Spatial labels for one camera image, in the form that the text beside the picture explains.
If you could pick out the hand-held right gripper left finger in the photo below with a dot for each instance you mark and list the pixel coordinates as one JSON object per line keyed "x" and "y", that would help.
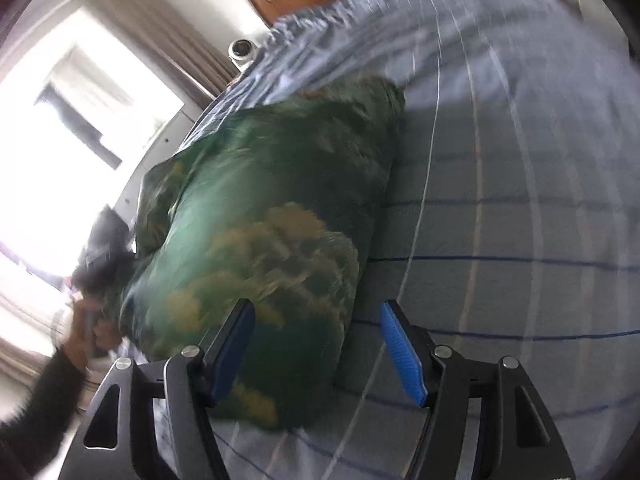
{"x": 235, "y": 340}

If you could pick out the green printed garment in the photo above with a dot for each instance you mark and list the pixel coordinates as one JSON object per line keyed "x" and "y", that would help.
{"x": 270, "y": 200}

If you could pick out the person's left forearm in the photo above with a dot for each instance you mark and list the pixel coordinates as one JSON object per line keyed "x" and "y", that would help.
{"x": 40, "y": 405}

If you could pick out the window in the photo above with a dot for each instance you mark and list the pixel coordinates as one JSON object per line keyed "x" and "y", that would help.
{"x": 65, "y": 135}

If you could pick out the bed with blue plaid sheet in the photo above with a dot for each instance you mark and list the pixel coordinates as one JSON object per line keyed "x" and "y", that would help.
{"x": 500, "y": 160}

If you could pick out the person's left hand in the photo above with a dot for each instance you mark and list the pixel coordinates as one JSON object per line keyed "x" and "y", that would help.
{"x": 80, "y": 335}

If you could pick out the white round bedside device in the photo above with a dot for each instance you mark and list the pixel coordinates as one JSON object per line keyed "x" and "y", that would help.
{"x": 243, "y": 51}

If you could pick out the beige curtain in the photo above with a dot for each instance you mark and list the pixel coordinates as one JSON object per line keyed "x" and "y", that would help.
{"x": 175, "y": 35}

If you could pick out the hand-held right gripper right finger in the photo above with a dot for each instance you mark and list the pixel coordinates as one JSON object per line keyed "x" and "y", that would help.
{"x": 402, "y": 350}

